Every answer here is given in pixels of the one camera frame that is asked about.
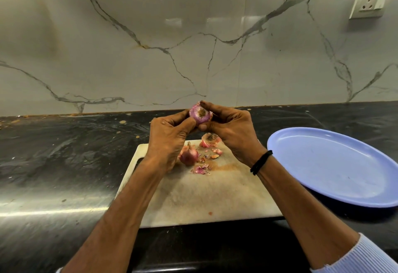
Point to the person's right forearm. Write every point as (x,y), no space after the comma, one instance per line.
(298,210)

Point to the person's right hand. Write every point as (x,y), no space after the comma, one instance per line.
(234,133)

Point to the person's left forearm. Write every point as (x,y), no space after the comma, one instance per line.
(121,216)

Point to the white cutting board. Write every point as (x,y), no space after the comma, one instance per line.
(202,185)

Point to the person's right thumb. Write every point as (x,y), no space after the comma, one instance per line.
(211,126)

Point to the peeled red onion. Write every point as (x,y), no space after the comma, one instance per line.
(200,113)

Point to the white wall socket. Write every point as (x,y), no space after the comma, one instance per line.
(370,2)

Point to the onion skin scraps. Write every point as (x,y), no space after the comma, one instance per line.
(206,162)

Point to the unpeeled red onion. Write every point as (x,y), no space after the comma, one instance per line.
(188,154)

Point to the person's left hand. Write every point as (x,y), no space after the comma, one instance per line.
(166,140)

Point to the large onion skin piece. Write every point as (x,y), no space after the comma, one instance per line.
(210,139)

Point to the black wrist band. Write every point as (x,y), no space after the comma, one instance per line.
(261,162)

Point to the person's left thumb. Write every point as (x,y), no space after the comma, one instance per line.
(188,126)

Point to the light blue sleeve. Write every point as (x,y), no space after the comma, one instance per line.
(360,257)

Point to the blue plastic plate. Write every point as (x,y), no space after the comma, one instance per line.
(335,164)

